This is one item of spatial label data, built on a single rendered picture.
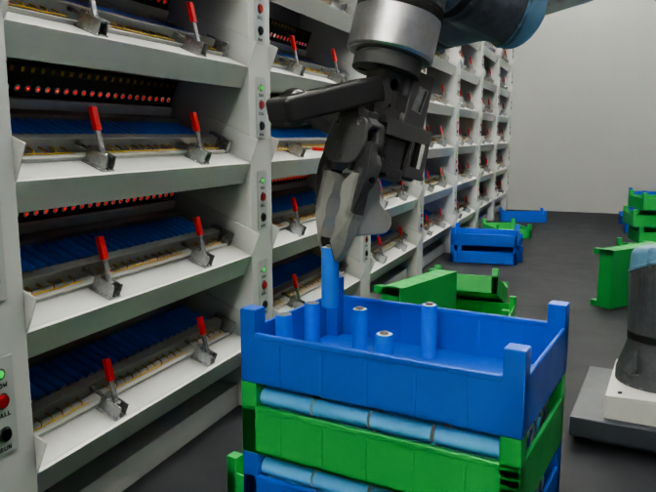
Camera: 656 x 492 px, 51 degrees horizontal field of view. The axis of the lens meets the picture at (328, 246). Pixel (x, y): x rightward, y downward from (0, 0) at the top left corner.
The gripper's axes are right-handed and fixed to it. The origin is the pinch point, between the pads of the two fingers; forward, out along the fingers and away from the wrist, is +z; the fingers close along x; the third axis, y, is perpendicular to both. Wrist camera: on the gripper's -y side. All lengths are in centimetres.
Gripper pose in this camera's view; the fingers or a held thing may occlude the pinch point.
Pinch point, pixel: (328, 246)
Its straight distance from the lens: 69.7
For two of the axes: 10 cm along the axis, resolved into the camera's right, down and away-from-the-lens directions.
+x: -5.1, -1.4, 8.5
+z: -2.2, 9.7, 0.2
